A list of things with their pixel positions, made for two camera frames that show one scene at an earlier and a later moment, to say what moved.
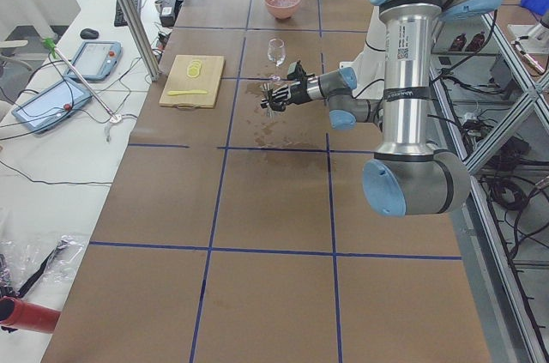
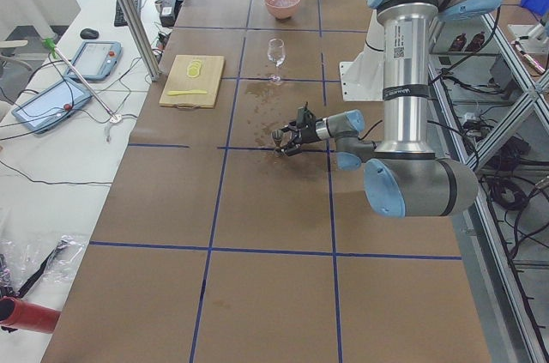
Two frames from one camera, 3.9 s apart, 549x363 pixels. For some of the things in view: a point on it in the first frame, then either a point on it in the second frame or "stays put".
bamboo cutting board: x=177 y=80 stays put
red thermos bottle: x=16 y=313 stays put
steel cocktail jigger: x=269 y=110 to x=278 y=136
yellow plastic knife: x=184 y=93 stays put
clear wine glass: x=276 y=53 stays put
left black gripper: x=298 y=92 to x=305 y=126
